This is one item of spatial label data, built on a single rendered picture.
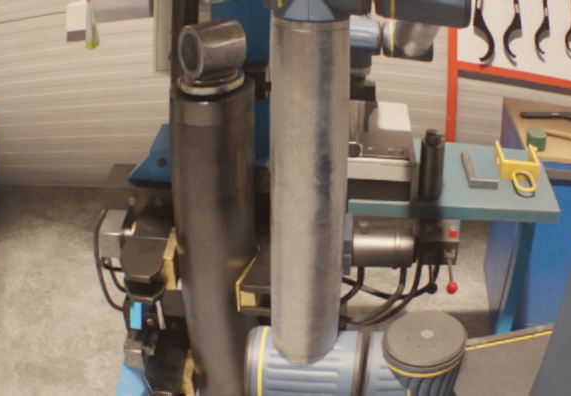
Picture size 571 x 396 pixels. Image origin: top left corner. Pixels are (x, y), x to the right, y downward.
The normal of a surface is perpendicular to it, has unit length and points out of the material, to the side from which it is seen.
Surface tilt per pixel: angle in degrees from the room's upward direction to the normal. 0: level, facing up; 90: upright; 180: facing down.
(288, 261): 87
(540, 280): 90
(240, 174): 90
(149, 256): 0
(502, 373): 0
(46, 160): 90
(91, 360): 0
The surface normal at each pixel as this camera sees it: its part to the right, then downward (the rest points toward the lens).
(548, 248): -0.07, 0.52
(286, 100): -0.57, 0.38
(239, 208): 0.68, 0.39
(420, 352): -0.03, -0.80
